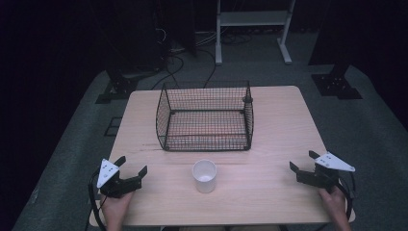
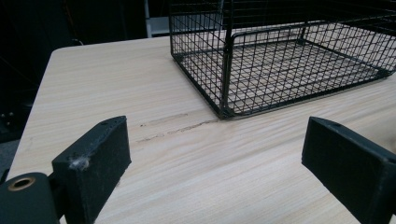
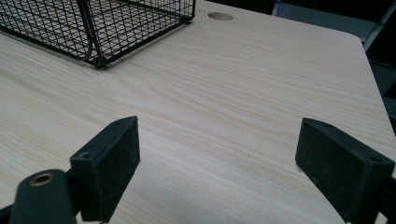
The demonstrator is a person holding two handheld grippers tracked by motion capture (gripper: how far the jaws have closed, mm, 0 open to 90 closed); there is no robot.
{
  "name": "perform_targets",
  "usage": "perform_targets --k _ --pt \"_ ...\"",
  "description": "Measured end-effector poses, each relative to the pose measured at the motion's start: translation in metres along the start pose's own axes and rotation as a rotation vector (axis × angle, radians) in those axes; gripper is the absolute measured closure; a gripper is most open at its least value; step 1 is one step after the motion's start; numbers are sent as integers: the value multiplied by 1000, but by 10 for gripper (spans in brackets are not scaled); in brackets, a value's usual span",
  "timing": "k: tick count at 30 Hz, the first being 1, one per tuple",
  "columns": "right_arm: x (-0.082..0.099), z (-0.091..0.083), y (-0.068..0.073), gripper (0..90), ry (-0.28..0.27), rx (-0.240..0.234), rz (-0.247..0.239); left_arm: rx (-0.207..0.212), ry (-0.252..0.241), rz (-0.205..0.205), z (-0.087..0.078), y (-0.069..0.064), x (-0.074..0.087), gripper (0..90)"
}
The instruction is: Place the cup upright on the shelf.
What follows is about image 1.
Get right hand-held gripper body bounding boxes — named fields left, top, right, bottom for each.
left=295, top=151, right=356, bottom=194

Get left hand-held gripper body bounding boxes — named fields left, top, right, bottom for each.
left=96, top=158, right=142, bottom=199

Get white cup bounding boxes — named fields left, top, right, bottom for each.
left=191, top=159, right=217, bottom=194

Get black wire basket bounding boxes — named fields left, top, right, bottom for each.
left=155, top=80, right=255, bottom=152

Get person's left hand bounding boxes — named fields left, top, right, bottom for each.
left=100, top=191, right=135, bottom=223

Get person's right hand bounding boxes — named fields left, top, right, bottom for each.
left=319, top=185, right=349, bottom=220

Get black stand base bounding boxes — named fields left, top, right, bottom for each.
left=310, top=62, right=364, bottom=101
left=94, top=66, right=152, bottom=105

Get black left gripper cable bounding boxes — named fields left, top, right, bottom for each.
left=84, top=167, right=108, bottom=231

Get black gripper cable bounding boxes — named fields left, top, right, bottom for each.
left=84, top=167, right=108, bottom=231
left=335, top=170, right=358, bottom=221

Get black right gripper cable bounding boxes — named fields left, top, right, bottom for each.
left=335, top=170, right=358, bottom=221

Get black rectangular floor frame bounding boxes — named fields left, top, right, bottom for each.
left=103, top=116, right=123, bottom=138

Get black floor cable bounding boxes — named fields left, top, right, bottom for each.
left=149, top=47, right=219, bottom=91

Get white floor cables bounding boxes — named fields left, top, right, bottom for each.
left=155, top=27, right=222, bottom=54

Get white desk frame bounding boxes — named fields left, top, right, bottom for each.
left=215, top=0, right=297, bottom=66

